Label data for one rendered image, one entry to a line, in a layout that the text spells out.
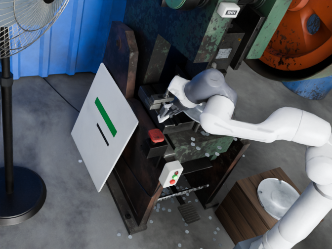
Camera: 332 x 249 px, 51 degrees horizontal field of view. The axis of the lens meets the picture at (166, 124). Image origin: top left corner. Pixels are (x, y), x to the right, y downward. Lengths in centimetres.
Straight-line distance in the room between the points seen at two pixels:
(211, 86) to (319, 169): 44
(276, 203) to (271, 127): 100
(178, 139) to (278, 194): 75
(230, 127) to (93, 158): 124
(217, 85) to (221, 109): 8
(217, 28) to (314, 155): 60
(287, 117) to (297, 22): 72
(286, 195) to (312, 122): 104
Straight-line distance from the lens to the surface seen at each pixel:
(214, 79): 115
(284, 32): 187
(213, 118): 114
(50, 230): 206
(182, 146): 170
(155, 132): 154
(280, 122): 119
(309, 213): 143
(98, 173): 218
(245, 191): 209
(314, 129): 121
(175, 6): 137
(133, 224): 210
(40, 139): 243
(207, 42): 145
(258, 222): 207
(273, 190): 218
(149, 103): 172
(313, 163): 123
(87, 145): 228
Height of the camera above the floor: 182
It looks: 42 degrees down
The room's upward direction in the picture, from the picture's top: 22 degrees clockwise
